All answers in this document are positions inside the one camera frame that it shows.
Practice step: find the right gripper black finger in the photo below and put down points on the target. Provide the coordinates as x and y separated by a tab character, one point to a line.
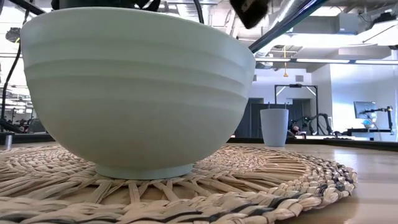
250	14

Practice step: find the pale green ribbed bowl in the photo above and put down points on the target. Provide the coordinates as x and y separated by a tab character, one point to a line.
136	93

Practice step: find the black background robot arm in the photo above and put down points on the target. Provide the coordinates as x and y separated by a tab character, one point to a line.
323	119

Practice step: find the long ceiling light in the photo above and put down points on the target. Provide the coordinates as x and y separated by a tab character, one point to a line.
323	60
376	62

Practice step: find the pale grey-blue cup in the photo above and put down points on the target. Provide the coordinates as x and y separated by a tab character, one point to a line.
274	127

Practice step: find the computer monitor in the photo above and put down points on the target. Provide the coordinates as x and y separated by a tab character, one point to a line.
364	109

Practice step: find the round woven straw placemat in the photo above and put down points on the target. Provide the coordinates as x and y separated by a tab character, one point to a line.
248	186

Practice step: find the black upright rig frame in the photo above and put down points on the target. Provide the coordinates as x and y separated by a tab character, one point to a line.
316	105

